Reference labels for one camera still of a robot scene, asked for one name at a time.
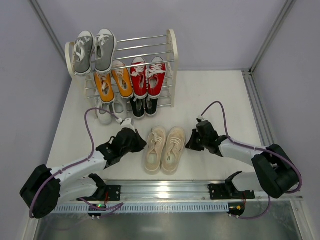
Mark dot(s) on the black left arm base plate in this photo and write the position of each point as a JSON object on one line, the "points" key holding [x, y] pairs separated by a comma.
{"points": [[112, 193]]}

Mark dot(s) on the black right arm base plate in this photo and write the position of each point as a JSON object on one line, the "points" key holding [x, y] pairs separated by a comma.
{"points": [[227, 191]]}

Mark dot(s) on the left controller board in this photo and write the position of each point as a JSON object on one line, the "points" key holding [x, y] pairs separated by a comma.
{"points": [[95, 208]]}

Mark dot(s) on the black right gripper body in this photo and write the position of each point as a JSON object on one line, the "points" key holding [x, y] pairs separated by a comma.
{"points": [[195, 139]]}

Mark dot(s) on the aluminium corner post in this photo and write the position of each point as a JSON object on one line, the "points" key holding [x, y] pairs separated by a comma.
{"points": [[275, 28], [47, 26]]}

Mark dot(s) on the beige lace sneaker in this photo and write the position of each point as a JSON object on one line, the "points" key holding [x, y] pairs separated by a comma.
{"points": [[155, 144], [175, 144]]}

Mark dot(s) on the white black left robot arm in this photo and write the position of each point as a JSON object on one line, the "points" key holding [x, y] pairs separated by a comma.
{"points": [[47, 188]]}

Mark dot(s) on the controller board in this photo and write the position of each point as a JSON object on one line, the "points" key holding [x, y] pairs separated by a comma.
{"points": [[95, 208], [235, 209]]}

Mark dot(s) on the aluminium right corner post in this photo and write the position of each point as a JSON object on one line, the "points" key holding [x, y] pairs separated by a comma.
{"points": [[275, 28]]}

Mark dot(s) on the aluminium right side rail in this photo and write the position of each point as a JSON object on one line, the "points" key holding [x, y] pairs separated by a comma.
{"points": [[263, 127]]}

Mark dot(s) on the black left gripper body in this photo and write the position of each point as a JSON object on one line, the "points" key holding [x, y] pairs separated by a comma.
{"points": [[136, 142]]}

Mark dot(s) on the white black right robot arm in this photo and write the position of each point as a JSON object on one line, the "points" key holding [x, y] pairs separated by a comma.
{"points": [[274, 173]]}

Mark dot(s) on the right controller board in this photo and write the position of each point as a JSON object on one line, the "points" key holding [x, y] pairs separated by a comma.
{"points": [[235, 209]]}

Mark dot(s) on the white sneaker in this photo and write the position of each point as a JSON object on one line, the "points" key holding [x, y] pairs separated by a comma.
{"points": [[103, 112], [119, 107]]}

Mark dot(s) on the aluminium left corner post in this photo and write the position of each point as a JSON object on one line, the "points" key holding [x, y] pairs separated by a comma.
{"points": [[47, 26]]}

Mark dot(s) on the black canvas sneaker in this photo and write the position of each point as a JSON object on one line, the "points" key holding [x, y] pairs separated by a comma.
{"points": [[151, 106], [137, 106]]}

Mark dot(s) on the aluminium front rail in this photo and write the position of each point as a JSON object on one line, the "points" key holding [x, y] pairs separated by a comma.
{"points": [[164, 191]]}

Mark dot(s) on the cream metal shoe shelf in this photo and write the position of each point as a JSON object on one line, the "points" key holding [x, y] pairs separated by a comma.
{"points": [[156, 54]]}

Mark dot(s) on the grey canvas sneaker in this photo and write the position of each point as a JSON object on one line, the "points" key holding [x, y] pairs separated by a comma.
{"points": [[105, 47], [83, 49]]}

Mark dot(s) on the orange canvas sneaker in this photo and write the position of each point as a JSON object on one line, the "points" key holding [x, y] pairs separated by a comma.
{"points": [[104, 87], [122, 78]]}

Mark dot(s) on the grey slotted cable duct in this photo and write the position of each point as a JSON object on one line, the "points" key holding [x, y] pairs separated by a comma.
{"points": [[146, 208]]}

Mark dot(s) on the aluminium rail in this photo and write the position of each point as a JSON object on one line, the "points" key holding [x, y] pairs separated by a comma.
{"points": [[164, 191], [263, 127]]}

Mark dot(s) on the red canvas sneaker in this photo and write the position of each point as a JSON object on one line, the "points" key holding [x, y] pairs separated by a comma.
{"points": [[138, 77], [155, 75]]}

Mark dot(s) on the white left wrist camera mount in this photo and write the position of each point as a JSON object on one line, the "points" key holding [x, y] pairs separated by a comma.
{"points": [[128, 123]]}

